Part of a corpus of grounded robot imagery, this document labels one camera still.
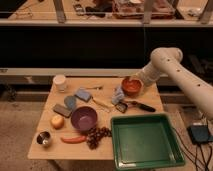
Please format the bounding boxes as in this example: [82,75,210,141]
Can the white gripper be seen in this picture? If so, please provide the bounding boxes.
[130,70,149,87]

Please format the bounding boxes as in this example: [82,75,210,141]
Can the light blue towel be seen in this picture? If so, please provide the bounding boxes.
[111,86,125,105]

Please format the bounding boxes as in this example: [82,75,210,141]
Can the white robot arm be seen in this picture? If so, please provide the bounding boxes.
[130,47,213,122]

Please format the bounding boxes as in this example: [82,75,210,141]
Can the green plastic tray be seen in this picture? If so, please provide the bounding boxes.
[111,114,185,171]

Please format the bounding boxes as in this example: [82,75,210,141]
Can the cluttered background tray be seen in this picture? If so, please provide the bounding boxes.
[112,0,175,19]

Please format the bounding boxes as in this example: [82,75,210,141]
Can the orange bowl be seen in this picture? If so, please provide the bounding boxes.
[121,77,142,97]

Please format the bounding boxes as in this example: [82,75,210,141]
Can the small metal spoon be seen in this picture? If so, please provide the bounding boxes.
[85,85,103,90]

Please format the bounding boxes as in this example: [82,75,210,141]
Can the blue sponge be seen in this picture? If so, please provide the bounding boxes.
[75,89,91,102]

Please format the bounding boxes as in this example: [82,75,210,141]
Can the purple bowl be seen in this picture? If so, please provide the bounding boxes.
[71,106,98,131]

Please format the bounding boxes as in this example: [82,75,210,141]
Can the black power box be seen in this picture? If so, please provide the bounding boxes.
[187,125,213,144]

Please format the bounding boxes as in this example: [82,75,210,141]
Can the bunch of dark grapes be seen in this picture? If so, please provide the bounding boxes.
[86,127,112,150]

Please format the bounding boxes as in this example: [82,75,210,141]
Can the blue-grey flat lid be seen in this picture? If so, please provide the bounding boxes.
[64,96,76,110]

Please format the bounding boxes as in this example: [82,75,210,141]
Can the white cup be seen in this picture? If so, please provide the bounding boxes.
[53,75,67,92]

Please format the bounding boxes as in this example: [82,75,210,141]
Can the dark rectangular block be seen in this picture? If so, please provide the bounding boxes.
[53,104,71,118]

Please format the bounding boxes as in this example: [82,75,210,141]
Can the orange carrot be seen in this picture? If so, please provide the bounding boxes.
[60,136,86,144]

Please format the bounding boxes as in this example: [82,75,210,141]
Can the yellow apple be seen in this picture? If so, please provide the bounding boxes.
[50,115,64,129]

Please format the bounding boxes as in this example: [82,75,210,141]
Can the small metal cup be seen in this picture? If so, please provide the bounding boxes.
[36,131,52,147]

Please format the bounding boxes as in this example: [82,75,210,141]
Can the wooden-handled brush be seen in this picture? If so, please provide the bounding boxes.
[92,97,113,113]

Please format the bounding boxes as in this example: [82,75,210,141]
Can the black cables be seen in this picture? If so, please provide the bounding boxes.
[173,113,213,171]

